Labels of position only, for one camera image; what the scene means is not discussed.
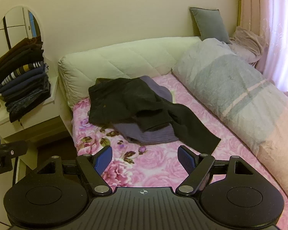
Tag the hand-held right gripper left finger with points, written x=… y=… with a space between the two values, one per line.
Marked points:
x=103 y=159

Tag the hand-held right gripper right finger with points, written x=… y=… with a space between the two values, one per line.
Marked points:
x=186 y=159

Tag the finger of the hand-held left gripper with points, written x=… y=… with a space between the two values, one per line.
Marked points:
x=16 y=148

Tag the black pants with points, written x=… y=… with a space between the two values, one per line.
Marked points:
x=124 y=100

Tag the stack of folded clothes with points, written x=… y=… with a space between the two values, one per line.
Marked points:
x=21 y=83

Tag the pink floral blanket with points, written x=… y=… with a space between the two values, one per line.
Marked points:
x=158 y=155

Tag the white dresser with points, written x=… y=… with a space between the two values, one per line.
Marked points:
x=38 y=122

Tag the purple garment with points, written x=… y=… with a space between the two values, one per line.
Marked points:
x=156 y=134

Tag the pale yellow cloth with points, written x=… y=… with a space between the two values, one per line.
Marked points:
x=173 y=97

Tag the grey and pink duvet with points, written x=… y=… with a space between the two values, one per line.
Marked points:
x=230 y=83

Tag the white padded headboard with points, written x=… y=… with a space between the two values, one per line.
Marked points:
x=124 y=60

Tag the grey brown pillows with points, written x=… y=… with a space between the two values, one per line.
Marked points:
x=247 y=43

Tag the grey pillow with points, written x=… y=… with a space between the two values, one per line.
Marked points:
x=210 y=24

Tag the white sheer curtain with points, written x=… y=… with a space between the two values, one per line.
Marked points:
x=283 y=40

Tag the oval wall mirror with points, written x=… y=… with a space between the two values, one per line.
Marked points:
x=16 y=21

